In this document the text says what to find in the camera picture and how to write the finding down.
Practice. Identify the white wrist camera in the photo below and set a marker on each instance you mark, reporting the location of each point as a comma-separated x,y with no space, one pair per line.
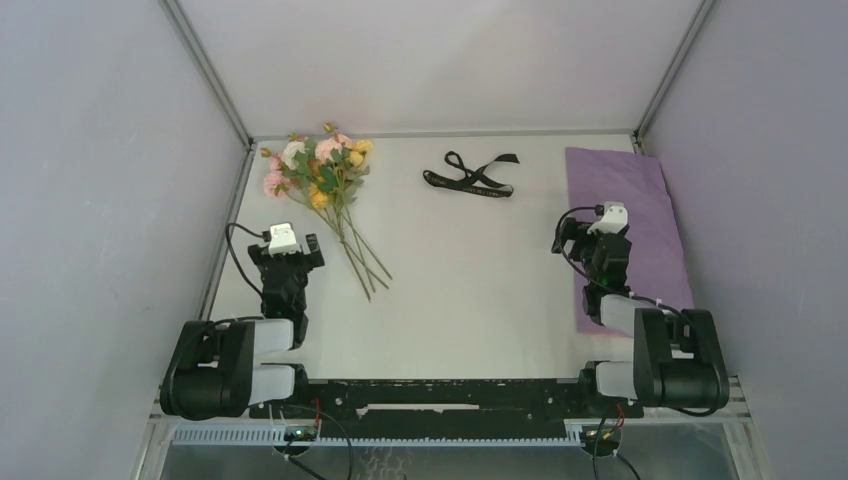
282,239
612,218

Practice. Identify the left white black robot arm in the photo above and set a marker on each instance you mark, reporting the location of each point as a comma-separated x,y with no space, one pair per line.
215,370

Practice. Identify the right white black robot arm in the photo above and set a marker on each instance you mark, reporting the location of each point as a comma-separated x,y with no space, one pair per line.
676,361

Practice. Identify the fake flower bouquet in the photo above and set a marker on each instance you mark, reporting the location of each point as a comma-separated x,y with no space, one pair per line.
325,176

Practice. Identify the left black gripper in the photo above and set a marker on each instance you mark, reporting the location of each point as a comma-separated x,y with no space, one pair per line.
308,261

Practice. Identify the purple pink wrapping paper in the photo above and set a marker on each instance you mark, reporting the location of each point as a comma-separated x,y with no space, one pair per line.
657,262

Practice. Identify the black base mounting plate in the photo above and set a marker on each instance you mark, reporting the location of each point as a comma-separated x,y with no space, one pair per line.
474,408

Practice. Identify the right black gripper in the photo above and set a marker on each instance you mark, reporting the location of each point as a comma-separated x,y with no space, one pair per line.
571,228

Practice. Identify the white slotted cable duct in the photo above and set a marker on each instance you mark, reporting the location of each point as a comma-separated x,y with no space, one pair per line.
258,435

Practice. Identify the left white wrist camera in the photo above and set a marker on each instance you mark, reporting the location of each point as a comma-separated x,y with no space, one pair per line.
282,239

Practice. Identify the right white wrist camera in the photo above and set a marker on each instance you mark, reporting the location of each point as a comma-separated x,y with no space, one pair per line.
612,218

